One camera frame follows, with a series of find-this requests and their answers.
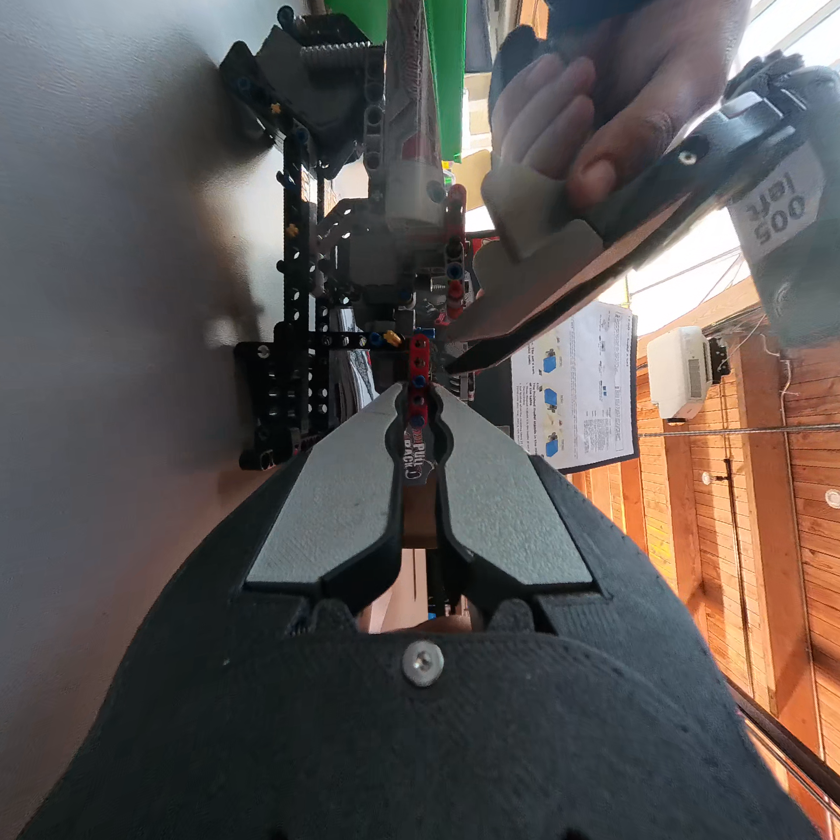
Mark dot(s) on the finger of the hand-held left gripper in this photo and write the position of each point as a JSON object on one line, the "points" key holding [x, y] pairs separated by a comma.
{"points": [[558, 275], [525, 338]]}

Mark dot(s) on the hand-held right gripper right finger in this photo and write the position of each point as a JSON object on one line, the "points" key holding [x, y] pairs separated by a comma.
{"points": [[512, 512]]}

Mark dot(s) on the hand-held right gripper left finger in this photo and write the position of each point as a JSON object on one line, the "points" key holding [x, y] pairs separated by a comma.
{"points": [[328, 505]]}

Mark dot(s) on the red lego beam blue pins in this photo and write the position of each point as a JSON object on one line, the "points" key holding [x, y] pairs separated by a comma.
{"points": [[418, 367]]}

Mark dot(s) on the lego technic vehicle model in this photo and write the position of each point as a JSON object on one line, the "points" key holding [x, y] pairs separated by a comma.
{"points": [[298, 262]]}

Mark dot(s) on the person's left hand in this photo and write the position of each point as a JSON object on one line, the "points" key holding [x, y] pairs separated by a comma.
{"points": [[643, 85]]}

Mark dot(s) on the printed instruction sheet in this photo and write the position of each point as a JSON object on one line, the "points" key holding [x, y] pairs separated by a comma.
{"points": [[584, 394]]}

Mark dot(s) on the white box appliance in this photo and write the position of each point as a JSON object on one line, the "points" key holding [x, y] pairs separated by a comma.
{"points": [[676, 371]]}

